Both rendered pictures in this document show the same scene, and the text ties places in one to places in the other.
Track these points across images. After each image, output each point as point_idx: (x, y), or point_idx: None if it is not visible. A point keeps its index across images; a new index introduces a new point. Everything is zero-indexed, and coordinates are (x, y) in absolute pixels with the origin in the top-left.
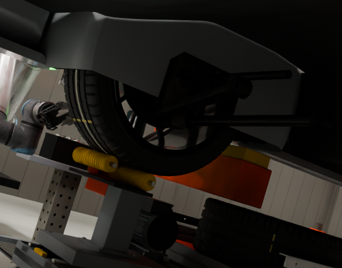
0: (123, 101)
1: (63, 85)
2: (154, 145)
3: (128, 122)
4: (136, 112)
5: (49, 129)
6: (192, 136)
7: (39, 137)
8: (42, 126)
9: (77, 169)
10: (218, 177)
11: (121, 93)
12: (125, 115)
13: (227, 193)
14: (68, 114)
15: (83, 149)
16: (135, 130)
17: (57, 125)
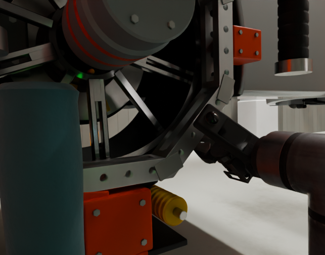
0: (129, 98)
1: (294, 73)
2: (83, 147)
3: (124, 128)
4: (112, 114)
5: (240, 180)
6: None
7: (309, 237)
8: (308, 203)
9: (171, 235)
10: None
11: (127, 64)
12: (130, 123)
13: None
14: (214, 144)
15: (169, 191)
16: (113, 136)
17: (225, 167)
